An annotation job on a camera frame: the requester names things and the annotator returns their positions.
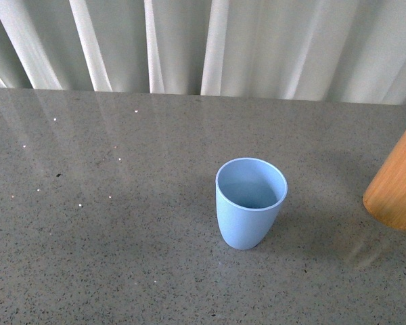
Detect bamboo chopstick holder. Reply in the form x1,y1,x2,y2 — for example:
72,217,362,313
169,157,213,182
363,130,406,230

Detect white curtain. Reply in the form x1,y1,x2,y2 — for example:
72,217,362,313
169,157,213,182
0,1,406,104

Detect blue cup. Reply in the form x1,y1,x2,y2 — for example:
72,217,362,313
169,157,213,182
215,157,288,250

